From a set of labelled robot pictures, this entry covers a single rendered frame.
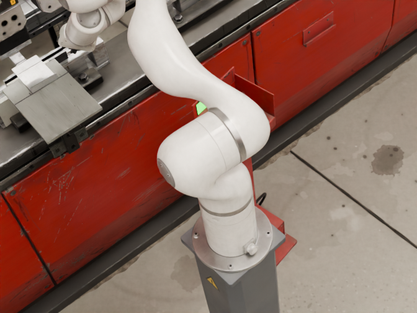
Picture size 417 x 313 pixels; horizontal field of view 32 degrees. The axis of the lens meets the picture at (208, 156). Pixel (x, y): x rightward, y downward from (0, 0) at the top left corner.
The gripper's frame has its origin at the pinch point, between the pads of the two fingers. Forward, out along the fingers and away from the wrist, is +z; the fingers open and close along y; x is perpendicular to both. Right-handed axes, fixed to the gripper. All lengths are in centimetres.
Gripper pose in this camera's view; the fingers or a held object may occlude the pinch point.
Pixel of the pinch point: (74, 46)
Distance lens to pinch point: 214.4
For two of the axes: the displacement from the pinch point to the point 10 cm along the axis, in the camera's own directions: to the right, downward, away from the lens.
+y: -9.5, -1.5, -2.7
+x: -1.2, 9.8, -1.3
